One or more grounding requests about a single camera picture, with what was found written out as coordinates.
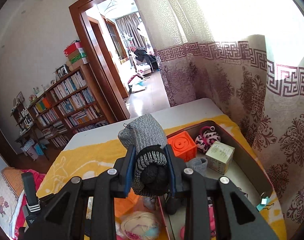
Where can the round ceiling lamp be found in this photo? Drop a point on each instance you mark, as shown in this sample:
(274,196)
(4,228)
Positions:
(114,8)

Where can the small padlock teal tag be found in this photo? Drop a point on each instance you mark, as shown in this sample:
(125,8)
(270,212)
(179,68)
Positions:
(263,201)

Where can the patterned beige purple curtain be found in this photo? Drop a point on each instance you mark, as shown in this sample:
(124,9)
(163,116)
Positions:
(229,80)

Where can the white plastic packet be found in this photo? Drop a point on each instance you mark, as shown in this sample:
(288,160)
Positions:
(149,202)

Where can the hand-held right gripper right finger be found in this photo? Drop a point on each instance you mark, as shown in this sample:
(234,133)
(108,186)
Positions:
(170,165)

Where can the grey brown curtain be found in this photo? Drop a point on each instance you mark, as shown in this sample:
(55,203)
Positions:
(128,30)

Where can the green box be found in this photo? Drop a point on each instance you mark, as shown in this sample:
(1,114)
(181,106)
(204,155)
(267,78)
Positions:
(77,56)

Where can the white plastic bag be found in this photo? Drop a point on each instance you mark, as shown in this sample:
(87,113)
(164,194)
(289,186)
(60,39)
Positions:
(137,86)

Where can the small dark wooden shelf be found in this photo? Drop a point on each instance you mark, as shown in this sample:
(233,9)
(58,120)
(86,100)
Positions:
(27,127)

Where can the pink knotted foam tube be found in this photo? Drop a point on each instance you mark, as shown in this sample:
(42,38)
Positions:
(211,217)

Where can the red tin box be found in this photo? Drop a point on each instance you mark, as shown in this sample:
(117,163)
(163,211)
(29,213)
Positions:
(244,180)

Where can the small pale carton box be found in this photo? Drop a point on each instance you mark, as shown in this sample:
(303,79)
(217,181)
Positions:
(219,157)

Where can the yellow printed blanket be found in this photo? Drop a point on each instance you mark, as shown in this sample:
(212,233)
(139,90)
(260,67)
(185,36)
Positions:
(92,155)

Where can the grey marled sock roll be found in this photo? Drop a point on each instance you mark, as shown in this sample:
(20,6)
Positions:
(147,140)

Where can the storage boxes under shelf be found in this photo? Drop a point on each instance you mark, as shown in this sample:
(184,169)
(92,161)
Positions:
(30,150)

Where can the large orange rubber cube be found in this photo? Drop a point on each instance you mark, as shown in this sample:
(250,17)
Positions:
(183,145)

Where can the wooden bookshelf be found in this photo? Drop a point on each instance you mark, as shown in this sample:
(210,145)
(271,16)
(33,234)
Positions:
(67,105)

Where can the wooden door frame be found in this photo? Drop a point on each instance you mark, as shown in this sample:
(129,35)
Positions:
(87,55)

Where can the cream quilted bedspread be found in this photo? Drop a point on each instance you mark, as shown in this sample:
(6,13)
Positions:
(2,200)

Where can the red shoe box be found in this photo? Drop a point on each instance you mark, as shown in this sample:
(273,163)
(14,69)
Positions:
(72,48)

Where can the rows of books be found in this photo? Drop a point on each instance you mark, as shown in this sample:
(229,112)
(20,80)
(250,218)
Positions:
(72,100)

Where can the cream sock ball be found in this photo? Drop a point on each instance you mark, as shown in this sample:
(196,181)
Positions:
(139,223)

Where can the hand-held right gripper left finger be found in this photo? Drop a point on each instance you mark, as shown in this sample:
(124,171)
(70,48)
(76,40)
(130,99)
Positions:
(130,170)

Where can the white coat rack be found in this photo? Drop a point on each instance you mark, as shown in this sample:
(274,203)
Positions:
(129,46)

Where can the pile of dark clothes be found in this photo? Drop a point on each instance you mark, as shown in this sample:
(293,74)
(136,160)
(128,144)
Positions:
(143,55)

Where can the picture frame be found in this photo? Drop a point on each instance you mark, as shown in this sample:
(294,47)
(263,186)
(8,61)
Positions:
(62,71)

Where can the grey sock black striped cuff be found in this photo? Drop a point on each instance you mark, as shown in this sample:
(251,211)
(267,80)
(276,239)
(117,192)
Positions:
(198,166)

